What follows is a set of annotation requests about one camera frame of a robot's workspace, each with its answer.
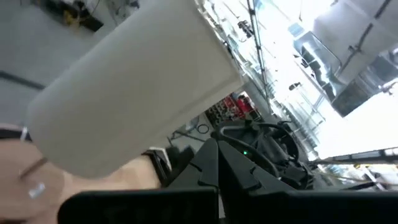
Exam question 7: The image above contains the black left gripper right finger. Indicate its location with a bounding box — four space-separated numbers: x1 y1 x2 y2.
218 139 398 224

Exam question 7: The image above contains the white shade wooden table lamp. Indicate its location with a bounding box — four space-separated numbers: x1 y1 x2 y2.
0 0 245 218

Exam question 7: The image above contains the red parts shelf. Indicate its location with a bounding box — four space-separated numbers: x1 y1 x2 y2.
206 91 262 125

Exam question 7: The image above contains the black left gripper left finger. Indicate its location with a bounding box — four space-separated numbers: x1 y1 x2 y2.
57 138 219 224

